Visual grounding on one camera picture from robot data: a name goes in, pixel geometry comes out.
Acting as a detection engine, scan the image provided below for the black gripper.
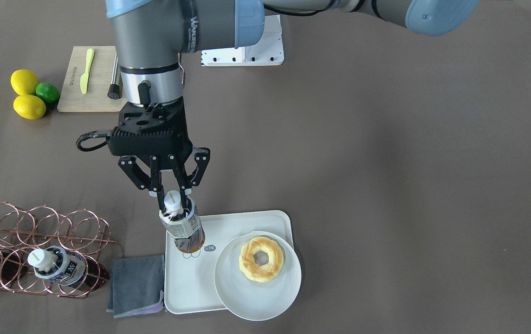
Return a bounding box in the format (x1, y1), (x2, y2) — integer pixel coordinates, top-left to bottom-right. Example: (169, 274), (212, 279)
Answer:
(108, 97), (211, 212)

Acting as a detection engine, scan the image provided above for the tea bottle white cap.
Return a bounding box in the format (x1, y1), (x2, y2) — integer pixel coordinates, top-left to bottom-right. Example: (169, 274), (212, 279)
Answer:
(159, 190), (205, 253)

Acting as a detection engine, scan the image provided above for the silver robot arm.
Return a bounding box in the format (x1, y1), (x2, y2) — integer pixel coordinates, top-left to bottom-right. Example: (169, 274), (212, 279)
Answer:
(106, 0), (478, 214)

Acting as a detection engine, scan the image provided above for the white rectangular tray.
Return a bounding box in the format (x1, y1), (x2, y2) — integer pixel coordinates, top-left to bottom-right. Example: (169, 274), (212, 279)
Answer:
(164, 211), (302, 321)

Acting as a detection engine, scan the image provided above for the tea bottle lower rack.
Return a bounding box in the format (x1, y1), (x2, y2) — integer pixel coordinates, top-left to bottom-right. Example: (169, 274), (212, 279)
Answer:
(26, 246), (110, 292)

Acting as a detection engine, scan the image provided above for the steel muddler with black tip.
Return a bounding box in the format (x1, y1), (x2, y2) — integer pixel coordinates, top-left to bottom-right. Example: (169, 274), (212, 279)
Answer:
(107, 53), (121, 101)

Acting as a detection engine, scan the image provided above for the wooden cutting board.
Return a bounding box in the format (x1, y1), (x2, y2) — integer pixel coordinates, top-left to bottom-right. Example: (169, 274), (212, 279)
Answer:
(56, 45), (126, 113)

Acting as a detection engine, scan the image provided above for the grey folded cloth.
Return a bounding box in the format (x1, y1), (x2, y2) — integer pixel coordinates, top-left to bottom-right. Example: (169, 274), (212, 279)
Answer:
(106, 255), (165, 318)

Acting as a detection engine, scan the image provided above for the yellow plastic knife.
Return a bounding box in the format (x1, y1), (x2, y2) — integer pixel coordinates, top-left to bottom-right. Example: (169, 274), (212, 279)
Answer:
(79, 47), (96, 95)

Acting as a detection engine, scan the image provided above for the green lime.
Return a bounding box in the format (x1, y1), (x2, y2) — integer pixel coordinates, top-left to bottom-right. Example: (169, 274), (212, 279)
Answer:
(35, 82), (60, 104)

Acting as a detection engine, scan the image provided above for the yellow glazed donut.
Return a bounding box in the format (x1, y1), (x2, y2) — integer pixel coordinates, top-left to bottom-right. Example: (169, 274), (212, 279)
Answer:
(238, 236), (285, 283)

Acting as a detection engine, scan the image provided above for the yellow lemon near board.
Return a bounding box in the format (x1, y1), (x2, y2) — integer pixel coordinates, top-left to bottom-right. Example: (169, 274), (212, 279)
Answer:
(13, 95), (47, 120)

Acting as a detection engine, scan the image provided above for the white round plate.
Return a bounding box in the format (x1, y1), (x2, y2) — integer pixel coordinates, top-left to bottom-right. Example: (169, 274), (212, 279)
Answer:
(214, 231), (302, 321)

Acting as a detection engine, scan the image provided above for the yellow lemon far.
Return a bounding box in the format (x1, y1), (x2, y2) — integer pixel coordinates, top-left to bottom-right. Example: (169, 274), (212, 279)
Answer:
(10, 69), (40, 96)

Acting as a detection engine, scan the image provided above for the copper wire bottle rack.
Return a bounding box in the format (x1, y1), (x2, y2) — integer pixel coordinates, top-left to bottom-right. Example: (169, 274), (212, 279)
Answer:
(0, 202), (116, 298)

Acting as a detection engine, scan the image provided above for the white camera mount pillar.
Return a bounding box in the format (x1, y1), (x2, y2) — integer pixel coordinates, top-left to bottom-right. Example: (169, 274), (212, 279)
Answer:
(201, 14), (285, 66)

